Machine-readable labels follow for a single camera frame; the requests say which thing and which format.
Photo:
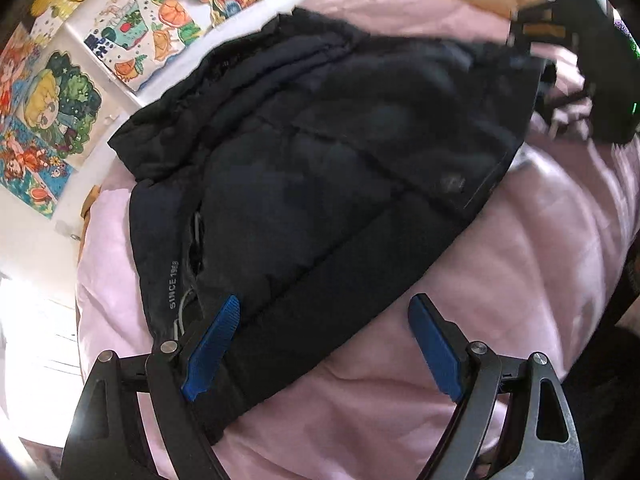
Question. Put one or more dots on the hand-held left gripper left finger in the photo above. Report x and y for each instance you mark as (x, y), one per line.
(212, 350)

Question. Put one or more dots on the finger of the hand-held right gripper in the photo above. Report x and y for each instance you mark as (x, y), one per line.
(530, 14)
(547, 80)

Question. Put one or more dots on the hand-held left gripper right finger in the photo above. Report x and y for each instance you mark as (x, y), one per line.
(435, 350)

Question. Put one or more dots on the black padded jacket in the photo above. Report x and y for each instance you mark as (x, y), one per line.
(325, 160)

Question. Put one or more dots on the pink duvet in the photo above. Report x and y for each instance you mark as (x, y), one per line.
(450, 260)

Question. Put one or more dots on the bright window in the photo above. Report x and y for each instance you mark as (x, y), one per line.
(30, 350)

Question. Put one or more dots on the underwater orange-haired girl drawing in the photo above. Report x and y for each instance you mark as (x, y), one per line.
(30, 165)

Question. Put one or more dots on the blond boy drawing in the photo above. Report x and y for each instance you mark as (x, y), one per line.
(55, 105)

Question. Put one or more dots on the turtles and cup drawing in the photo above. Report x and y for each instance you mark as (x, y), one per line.
(130, 35)

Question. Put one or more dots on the swimming girl drawing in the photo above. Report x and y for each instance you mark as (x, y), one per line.
(15, 75)

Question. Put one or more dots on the small white wall hook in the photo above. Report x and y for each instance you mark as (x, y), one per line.
(75, 236)

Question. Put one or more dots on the wooden bed frame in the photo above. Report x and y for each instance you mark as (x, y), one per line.
(90, 205)

